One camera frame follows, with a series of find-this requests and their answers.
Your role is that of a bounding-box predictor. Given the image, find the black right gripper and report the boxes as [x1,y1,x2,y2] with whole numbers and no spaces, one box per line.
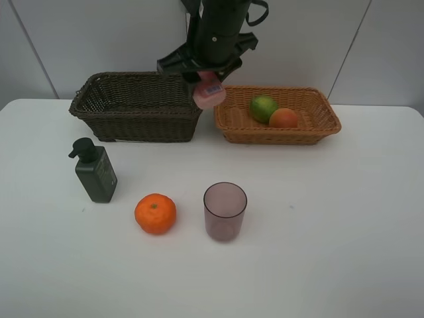
[157,19,258,97]

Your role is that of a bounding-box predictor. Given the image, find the pink lotion bottle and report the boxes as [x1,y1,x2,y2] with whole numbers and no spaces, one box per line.
[192,71,226,110]

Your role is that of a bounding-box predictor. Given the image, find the green lime fruit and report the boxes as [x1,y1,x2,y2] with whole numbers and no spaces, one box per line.
[249,95,278,125]

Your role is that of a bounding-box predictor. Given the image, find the peach coloured bread bun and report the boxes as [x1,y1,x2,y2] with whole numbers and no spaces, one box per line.
[268,108,298,129]

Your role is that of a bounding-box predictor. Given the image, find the translucent purple plastic cup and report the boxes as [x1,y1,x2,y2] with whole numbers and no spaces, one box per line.
[203,182,248,242]

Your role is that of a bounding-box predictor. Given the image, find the dark green pump bottle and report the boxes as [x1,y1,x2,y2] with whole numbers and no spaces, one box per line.
[68,137,117,203]

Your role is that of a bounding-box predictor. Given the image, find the orange mandarin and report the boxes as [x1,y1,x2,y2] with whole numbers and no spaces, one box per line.
[134,193,177,235]

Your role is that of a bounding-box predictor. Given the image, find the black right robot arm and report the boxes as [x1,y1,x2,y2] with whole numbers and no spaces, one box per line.
[157,0,258,97]

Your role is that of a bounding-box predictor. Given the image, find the dark brown wicker basket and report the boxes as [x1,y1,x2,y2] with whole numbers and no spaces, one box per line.
[69,72,202,143]

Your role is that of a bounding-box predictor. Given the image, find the light orange wicker basket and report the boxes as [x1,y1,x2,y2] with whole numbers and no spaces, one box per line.
[214,85,342,145]

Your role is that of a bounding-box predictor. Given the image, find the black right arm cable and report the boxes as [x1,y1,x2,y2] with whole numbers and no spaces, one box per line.
[244,0,270,27]

